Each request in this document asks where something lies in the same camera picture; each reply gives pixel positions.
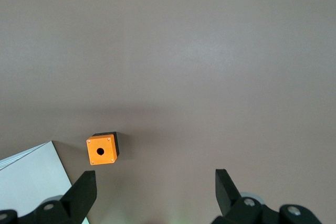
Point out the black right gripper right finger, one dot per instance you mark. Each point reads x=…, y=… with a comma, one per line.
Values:
x=228, y=197

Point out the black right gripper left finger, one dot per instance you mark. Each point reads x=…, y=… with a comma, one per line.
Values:
x=76, y=200

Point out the white drawer cabinet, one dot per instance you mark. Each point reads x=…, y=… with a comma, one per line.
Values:
x=31, y=176

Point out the orange box with round hole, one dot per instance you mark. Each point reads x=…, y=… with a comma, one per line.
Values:
x=107, y=146

